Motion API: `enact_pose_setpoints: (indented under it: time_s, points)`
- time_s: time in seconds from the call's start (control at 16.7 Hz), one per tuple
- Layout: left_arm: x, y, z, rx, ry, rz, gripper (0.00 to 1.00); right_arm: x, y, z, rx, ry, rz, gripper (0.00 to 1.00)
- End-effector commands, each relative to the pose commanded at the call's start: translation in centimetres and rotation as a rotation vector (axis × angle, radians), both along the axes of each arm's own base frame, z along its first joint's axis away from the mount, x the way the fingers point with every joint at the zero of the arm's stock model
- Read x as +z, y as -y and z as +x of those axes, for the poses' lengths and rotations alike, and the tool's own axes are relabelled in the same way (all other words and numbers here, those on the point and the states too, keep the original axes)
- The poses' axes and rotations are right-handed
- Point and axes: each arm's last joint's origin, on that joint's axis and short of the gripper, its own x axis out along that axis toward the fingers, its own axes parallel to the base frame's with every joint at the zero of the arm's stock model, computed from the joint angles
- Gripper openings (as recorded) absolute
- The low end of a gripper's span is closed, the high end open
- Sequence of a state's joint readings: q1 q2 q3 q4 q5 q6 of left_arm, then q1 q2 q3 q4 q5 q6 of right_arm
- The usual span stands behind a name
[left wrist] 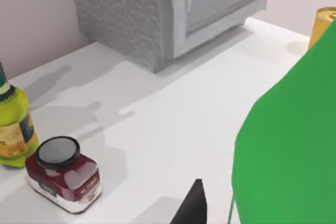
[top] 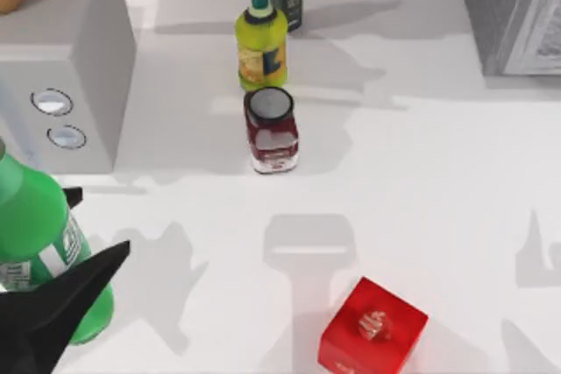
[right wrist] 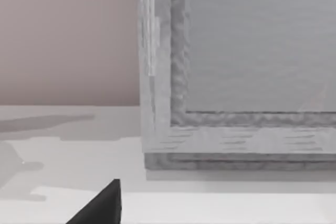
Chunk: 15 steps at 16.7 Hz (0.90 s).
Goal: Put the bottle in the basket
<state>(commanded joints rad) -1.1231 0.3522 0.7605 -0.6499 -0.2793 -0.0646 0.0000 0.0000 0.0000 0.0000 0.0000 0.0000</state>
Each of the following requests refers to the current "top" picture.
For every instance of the bright green bottle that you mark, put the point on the bright green bottle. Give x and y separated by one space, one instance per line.
30 216

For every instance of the small round microwave knob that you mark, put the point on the small round microwave knob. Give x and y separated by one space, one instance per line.
66 136

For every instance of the large round microwave knob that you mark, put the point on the large round microwave knob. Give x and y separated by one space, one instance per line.
51 102

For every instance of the pale microwave oven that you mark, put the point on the pale microwave oven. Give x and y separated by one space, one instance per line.
87 63

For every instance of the red jar with grey lid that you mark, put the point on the red jar with grey lid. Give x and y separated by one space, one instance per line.
271 133

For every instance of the yellow-green bottle with teal cap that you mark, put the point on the yellow-green bottle with teal cap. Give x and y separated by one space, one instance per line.
262 41

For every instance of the red box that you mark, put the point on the red box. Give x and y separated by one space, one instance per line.
372 330

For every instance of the grey cabinet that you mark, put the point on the grey cabinet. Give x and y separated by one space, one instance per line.
486 10

